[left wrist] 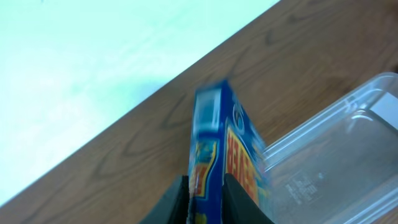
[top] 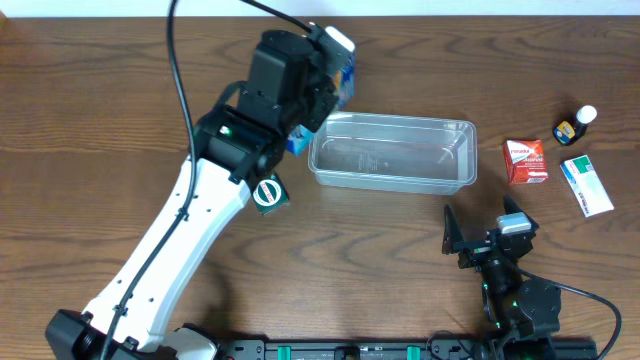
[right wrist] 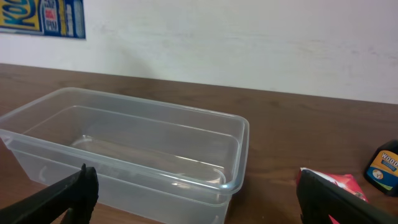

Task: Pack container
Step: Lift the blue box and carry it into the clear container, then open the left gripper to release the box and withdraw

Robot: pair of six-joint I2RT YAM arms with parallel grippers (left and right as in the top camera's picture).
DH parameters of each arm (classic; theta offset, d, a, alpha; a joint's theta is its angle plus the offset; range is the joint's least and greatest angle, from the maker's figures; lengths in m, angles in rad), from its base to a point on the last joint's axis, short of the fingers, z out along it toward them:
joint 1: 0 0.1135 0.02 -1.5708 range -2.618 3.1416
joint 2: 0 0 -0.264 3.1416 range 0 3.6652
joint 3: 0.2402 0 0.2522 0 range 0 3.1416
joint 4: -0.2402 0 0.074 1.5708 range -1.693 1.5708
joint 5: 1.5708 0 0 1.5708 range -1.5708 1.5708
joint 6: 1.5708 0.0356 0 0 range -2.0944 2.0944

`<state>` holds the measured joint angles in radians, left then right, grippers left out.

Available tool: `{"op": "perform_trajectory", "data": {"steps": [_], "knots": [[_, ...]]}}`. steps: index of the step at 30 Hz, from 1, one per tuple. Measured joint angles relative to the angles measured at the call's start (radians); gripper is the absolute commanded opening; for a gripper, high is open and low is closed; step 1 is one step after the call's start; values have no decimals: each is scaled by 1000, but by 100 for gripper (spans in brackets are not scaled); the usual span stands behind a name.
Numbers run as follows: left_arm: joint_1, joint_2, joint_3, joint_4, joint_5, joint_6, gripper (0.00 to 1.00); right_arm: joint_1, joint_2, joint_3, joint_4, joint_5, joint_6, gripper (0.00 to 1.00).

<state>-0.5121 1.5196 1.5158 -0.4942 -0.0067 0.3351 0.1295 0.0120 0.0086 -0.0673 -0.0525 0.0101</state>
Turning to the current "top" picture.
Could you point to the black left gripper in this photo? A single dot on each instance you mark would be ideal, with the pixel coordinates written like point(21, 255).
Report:
point(322, 101)

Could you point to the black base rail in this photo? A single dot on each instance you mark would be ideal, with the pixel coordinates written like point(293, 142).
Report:
point(444, 348)

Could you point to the white and green medicine box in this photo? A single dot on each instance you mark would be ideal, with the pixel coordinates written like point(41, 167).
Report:
point(586, 186)

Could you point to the blue cool fever box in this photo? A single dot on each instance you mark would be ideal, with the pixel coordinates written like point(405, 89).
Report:
point(300, 138)

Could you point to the green round-logo box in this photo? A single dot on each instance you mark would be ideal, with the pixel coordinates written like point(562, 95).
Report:
point(270, 195)

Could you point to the dark bottle yellow label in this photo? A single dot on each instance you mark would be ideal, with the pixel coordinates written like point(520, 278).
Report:
point(572, 128)

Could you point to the clear plastic container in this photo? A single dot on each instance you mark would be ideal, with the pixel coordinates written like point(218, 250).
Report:
point(395, 153)

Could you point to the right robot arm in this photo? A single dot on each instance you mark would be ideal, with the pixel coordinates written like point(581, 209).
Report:
point(524, 312)

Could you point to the red panadol box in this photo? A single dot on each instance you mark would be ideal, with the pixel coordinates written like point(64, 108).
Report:
point(525, 161)

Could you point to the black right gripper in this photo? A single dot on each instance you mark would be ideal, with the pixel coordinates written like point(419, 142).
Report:
point(484, 249)

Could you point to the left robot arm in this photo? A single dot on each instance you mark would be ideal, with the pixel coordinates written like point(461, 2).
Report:
point(236, 146)

